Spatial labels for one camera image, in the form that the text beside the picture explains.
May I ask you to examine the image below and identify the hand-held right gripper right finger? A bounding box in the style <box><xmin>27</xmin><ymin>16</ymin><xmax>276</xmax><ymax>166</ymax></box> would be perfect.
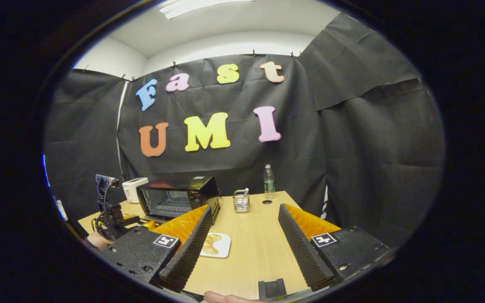
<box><xmin>277</xmin><ymin>203</ymin><xmax>391</xmax><ymax>292</ymax></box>

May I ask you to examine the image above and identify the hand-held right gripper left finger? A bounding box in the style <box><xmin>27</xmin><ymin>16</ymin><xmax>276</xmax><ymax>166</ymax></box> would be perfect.
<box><xmin>99</xmin><ymin>205</ymin><xmax>213</xmax><ymax>293</ymax></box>

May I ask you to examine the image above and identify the black electric oven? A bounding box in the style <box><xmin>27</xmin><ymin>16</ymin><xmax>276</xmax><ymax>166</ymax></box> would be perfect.
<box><xmin>136</xmin><ymin>176</ymin><xmax>221</xmax><ymax>224</ymax></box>

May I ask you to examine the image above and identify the white toaster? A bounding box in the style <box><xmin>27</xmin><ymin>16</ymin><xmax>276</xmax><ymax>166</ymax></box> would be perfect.
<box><xmin>122</xmin><ymin>177</ymin><xmax>149</xmax><ymax>204</ymax></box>

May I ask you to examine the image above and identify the white square plate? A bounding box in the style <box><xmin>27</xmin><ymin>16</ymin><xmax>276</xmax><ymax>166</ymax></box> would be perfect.
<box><xmin>200</xmin><ymin>232</ymin><xmax>231</xmax><ymax>258</ymax></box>

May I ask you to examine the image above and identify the metal mesh holder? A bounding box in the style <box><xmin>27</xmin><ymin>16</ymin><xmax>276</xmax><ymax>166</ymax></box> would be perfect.
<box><xmin>233</xmin><ymin>190</ymin><xmax>250</xmax><ymax>213</ymax></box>

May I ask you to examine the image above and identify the clear plastic water bottle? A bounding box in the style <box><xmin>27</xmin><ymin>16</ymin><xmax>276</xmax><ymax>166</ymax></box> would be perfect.
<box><xmin>264</xmin><ymin>164</ymin><xmax>276</xmax><ymax>199</ymax></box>

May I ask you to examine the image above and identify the black backdrop cloth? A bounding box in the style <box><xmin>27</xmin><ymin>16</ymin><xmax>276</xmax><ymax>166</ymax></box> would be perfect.
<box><xmin>44</xmin><ymin>13</ymin><xmax>445</xmax><ymax>249</ymax></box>

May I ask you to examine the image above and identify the ceiling light panel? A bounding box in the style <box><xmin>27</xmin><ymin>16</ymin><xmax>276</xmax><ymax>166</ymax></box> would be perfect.
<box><xmin>160</xmin><ymin>0</ymin><xmax>256</xmax><ymax>19</ymax></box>

